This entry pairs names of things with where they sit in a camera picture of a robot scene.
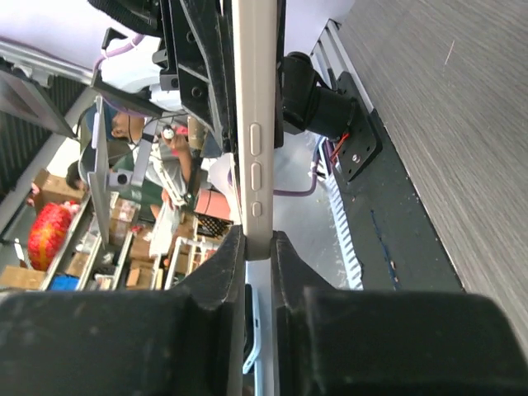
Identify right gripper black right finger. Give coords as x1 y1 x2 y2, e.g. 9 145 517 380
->
271 232 527 395

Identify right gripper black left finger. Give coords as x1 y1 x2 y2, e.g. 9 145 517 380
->
1 226 245 395

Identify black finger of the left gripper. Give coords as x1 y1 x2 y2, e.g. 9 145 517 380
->
274 0 286 149
160 1 237 151

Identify white-edged black phone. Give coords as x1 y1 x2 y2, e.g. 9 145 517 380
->
243 259 279 395

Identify beige phone case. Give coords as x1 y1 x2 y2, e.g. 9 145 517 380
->
232 0 277 261

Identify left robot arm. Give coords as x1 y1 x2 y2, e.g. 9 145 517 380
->
92 1 285 156

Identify cardboard boxes on shelves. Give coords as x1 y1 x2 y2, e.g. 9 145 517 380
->
1 170 228 292

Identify person in blue cap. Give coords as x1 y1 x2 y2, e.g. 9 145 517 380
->
78 102 199 207

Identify red mesh bag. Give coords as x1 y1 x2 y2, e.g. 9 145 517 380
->
27 201 80 271

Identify black computer monitor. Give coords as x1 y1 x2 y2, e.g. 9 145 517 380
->
1 65 74 139

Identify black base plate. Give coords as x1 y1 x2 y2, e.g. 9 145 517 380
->
284 51 465 294

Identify white slotted cable duct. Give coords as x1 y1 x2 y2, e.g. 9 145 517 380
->
317 137 363 290

